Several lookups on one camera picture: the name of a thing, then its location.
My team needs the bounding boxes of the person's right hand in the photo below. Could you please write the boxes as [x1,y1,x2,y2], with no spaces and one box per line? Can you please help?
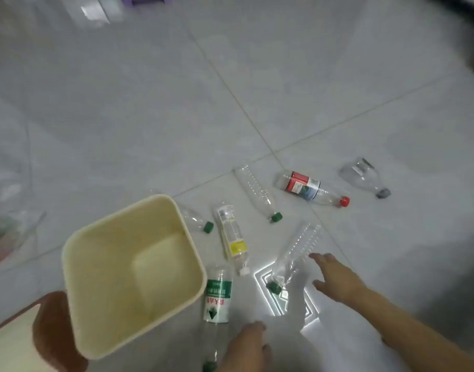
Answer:
[308,252,368,307]

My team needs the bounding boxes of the person's right forearm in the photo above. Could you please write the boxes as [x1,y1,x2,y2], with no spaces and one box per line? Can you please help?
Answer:
[352,284,474,372]

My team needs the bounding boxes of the clear ribbed bottle green cap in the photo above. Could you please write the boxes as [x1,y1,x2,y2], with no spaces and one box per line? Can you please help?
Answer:
[235,165,283,223]
[266,222,323,296]

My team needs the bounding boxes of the red label bottle red cap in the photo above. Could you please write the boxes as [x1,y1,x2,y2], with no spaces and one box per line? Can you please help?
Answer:
[276,171,351,208]

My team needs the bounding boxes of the person's foot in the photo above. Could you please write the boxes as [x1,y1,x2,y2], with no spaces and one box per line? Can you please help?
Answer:
[217,321,273,372]

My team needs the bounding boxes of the yellow label bottle white cap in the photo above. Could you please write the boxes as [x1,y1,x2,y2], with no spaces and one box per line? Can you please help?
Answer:
[213,205,251,276]

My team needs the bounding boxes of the green white label bottle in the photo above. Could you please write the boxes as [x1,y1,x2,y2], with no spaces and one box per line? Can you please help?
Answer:
[200,265,235,372]

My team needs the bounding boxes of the clear bottle grey cap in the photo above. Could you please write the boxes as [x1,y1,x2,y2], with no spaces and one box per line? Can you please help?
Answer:
[338,157,392,199]

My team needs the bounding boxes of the small clear bottle green cap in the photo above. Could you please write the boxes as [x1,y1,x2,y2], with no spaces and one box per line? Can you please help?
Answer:
[178,207,215,235]

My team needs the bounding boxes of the cream plastic waste bin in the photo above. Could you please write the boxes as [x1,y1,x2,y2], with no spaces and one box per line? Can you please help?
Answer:
[61,194,207,361]

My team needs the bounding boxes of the person's left knee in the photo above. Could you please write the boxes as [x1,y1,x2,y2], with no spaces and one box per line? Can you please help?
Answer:
[32,291,88,372]

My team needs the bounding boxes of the person's light shorts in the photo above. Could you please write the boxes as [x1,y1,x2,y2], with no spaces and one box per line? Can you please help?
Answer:
[0,301,42,372]

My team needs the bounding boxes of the clear plastic bag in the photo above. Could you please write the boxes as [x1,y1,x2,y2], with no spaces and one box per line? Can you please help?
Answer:
[0,172,48,269]

